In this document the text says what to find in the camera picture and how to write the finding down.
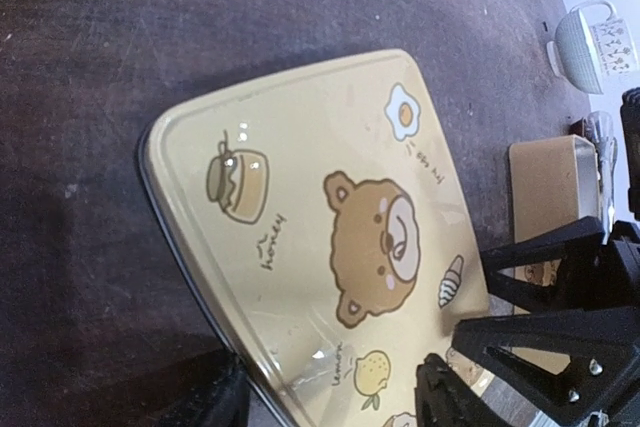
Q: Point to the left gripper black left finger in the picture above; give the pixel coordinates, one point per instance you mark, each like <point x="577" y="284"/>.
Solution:
<point x="443" y="399"/>

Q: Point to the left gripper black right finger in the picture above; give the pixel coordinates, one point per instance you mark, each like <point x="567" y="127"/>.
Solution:
<point x="568" y="364"/>

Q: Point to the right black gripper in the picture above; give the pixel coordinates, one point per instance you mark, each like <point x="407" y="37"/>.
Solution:
<point x="563" y="269"/>

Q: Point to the tan tin box with paper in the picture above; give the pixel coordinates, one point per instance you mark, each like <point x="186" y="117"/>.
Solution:
<point x="554" y="182"/>

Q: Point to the metal tongs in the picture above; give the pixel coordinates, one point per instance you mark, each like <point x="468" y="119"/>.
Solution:
<point x="599" y="131"/>

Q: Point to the tan bear tin lid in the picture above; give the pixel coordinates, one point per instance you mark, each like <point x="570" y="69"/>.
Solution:
<point x="319" y="221"/>

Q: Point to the pale green ceramic bowl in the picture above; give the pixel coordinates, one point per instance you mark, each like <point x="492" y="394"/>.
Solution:
<point x="572" y="54"/>

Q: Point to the patterned mug yellow inside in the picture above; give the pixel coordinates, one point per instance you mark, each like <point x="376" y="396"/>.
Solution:
<point x="614" y="44"/>

